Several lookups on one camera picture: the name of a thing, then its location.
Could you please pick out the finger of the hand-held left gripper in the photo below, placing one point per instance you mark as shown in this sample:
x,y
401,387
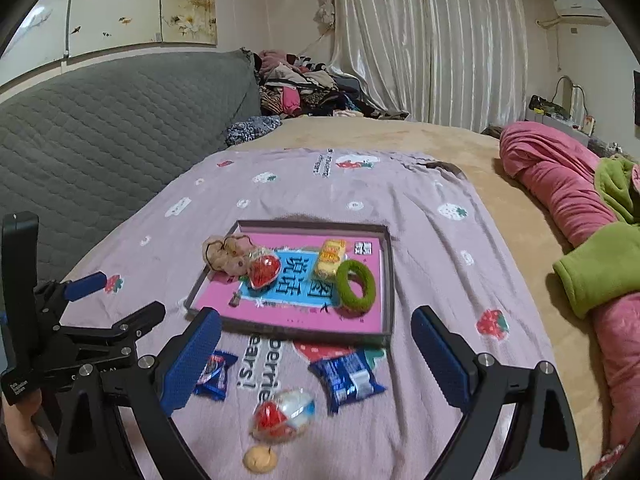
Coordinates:
x,y
87,285
145,317

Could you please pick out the white curtains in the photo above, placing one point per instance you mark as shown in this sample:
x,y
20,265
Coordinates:
x,y
425,45

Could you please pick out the person's left hand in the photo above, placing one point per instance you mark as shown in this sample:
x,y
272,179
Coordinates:
x,y
22,435

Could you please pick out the grey shallow cardboard box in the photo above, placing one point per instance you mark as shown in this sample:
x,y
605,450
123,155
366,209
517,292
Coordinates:
x,y
310,334

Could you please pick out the black television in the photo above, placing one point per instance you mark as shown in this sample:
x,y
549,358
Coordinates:
x,y
636,100

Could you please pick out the pink blue book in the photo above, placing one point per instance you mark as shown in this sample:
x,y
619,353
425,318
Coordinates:
x,y
360,310

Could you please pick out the floral wall poster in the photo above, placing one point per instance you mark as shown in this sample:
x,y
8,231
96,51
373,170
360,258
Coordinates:
x,y
125,5

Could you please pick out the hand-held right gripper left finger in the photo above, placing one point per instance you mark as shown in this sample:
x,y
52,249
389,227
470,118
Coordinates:
x,y
190,360

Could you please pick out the small hanging plush toy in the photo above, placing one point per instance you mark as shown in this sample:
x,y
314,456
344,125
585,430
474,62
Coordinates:
x,y
325,12

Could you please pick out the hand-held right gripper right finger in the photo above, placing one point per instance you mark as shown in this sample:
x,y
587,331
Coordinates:
x,y
442,360

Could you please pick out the table mirror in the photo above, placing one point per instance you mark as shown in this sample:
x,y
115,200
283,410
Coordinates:
x,y
564,92

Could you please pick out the green fleece blanket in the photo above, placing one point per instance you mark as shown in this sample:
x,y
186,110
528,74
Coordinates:
x,y
595,270

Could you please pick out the grey quilted sofa cover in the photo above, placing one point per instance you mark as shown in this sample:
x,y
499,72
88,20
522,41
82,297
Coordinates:
x,y
100,135

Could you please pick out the red candy bag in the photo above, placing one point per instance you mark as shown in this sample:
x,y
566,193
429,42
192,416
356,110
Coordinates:
x,y
272,417
264,270

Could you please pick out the dark bag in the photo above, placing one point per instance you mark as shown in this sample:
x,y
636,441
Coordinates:
x,y
542,104

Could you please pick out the red white stuffed toy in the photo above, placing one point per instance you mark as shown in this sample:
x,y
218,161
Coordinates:
x,y
607,465

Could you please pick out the pink fleece blanket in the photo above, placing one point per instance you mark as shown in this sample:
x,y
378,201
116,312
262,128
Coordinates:
x,y
550,170

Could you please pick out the beige hair scrunchie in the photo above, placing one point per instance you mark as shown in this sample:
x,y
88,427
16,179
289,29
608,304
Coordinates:
x,y
230,255

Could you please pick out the blue white cookie packet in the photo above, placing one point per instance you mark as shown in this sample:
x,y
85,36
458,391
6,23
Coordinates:
x,y
345,380

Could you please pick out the yellow snack packet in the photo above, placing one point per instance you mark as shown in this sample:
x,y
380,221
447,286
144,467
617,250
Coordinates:
x,y
330,260

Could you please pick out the tan bed sheet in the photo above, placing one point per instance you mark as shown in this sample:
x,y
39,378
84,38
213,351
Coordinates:
x,y
510,220

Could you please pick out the purple printed blanket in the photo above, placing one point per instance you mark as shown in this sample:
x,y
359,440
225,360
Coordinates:
x,y
450,260

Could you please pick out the pile of clothes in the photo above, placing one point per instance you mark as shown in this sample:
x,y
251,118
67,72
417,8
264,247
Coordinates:
x,y
300,90

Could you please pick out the blue pink cookie packet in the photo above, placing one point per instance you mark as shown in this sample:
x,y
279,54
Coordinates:
x,y
220,375

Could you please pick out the walnut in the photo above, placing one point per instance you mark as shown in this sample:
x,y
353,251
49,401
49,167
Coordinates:
x,y
260,460

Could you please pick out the blue patterned cloth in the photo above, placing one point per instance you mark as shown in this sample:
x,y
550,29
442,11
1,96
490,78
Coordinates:
x,y
252,127

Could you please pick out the white air conditioner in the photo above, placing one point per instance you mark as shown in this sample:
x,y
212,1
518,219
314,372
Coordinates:
x,y
580,7

